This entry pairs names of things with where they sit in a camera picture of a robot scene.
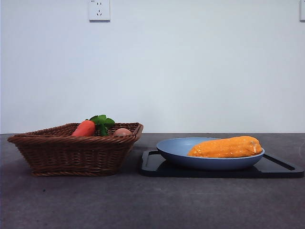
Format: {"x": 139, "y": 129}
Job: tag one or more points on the blue round plate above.
{"x": 178, "y": 148}

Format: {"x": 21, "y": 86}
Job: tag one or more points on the yellow corn cob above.
{"x": 224, "y": 148}

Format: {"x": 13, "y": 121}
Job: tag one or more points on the brown wicker basket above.
{"x": 71, "y": 155}

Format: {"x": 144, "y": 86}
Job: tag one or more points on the pale brown egg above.
{"x": 122, "y": 132}

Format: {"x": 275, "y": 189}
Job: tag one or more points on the orange carrot with green leaves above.
{"x": 83, "y": 128}

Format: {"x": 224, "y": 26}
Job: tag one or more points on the black rectangular tray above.
{"x": 274, "y": 170}

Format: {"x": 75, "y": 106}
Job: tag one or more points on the white wall socket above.
{"x": 99, "y": 10}

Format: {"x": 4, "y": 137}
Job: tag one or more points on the white wall plate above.
{"x": 302, "y": 10}

